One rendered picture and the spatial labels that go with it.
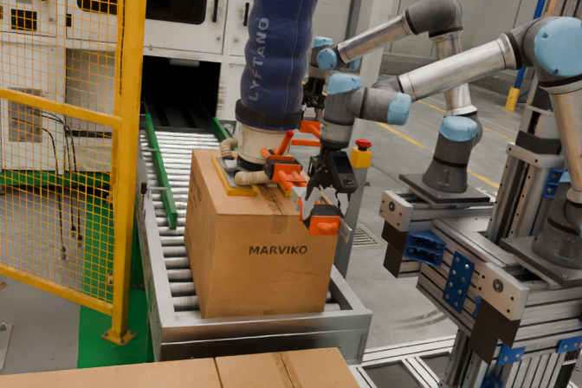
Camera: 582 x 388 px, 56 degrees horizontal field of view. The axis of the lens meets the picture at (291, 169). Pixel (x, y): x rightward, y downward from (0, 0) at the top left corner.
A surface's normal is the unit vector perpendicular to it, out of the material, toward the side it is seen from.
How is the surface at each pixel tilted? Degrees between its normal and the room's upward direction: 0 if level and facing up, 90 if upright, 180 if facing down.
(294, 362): 0
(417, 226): 90
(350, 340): 90
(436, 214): 90
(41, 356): 0
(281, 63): 72
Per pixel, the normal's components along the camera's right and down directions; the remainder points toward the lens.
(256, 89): -0.29, 0.00
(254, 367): 0.14, -0.93
